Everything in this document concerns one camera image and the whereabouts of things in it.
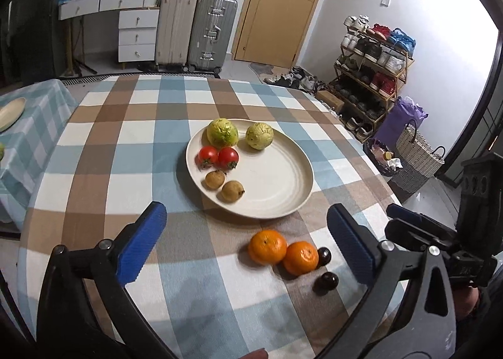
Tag pale blue checked cloth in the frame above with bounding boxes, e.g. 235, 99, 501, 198
0, 79, 77, 232

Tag woven basket with handles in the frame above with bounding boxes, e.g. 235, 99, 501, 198
387, 119, 446, 193

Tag white desk with drawers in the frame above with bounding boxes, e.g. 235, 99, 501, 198
59, 0, 162, 69

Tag silver suitcase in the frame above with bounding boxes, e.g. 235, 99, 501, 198
186, 0, 239, 75

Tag grey doormat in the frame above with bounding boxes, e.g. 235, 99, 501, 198
249, 63, 293, 81

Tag orange mandarin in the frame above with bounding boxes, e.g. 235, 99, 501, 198
282, 241, 319, 276
247, 230, 288, 265

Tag cardboard box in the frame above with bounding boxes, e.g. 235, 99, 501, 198
314, 89, 345, 114

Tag small brown round fruit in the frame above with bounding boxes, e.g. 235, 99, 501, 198
205, 171, 227, 190
221, 181, 245, 203

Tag dark basket with bottles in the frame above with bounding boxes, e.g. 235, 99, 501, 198
362, 138, 403, 177

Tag shoe rack with shoes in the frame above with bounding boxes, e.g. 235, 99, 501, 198
332, 14, 415, 140

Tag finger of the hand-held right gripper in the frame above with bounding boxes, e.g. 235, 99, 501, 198
386, 204, 460, 235
384, 218, 460, 253

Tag grey refrigerator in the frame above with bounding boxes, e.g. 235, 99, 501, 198
4, 0, 64, 81

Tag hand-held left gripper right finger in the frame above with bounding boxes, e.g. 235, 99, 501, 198
314, 203, 458, 359

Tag pile of loose shoes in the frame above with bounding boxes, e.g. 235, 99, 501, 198
263, 66, 327, 93

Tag small cream plate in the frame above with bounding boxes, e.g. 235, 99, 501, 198
0, 97, 26, 133

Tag wooden door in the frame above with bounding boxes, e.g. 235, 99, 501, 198
232, 0, 335, 69

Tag green guava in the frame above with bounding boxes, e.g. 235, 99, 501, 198
207, 118, 239, 148

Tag yellowish guava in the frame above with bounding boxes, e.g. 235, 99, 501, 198
246, 122, 274, 151

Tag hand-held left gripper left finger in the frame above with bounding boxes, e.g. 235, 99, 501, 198
36, 201, 177, 359

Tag large cream plate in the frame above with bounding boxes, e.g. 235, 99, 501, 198
186, 119, 314, 220

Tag purple bag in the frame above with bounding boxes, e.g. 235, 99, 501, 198
373, 96, 428, 151

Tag red tomato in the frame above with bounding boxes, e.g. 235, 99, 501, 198
218, 147, 240, 170
197, 146, 219, 170

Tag person's right hand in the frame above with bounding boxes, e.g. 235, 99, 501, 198
452, 284, 492, 320

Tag cream suitcase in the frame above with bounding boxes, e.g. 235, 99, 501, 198
155, 0, 199, 71

